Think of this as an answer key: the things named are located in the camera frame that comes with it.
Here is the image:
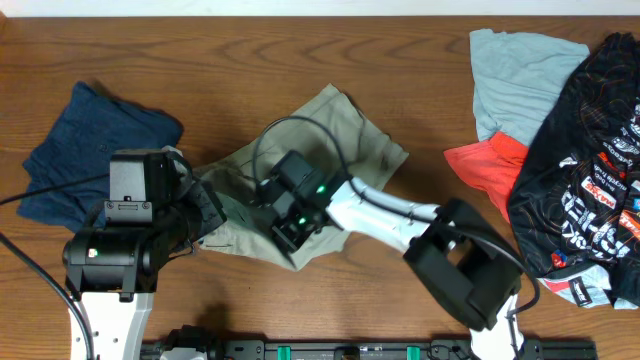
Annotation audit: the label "folded navy blue garment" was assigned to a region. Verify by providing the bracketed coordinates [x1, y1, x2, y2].
[17, 82, 183, 232]

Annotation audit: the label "khaki grey shorts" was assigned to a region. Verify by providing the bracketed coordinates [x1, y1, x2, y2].
[194, 84, 408, 271]

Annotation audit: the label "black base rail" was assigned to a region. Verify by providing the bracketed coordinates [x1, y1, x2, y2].
[142, 327, 599, 360]

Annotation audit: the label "red orange cloth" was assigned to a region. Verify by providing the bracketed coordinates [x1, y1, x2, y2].
[444, 132, 528, 222]

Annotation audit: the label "light blue shirt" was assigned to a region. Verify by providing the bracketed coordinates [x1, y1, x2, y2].
[469, 29, 590, 146]

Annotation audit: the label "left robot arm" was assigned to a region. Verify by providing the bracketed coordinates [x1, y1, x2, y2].
[63, 181, 226, 359]

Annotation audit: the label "black printed garment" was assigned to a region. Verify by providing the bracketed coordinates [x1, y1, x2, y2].
[508, 33, 639, 306]

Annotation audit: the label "white printed garment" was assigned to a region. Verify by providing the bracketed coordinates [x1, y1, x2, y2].
[539, 262, 639, 310]

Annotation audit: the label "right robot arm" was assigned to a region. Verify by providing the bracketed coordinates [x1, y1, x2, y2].
[259, 169, 524, 359]

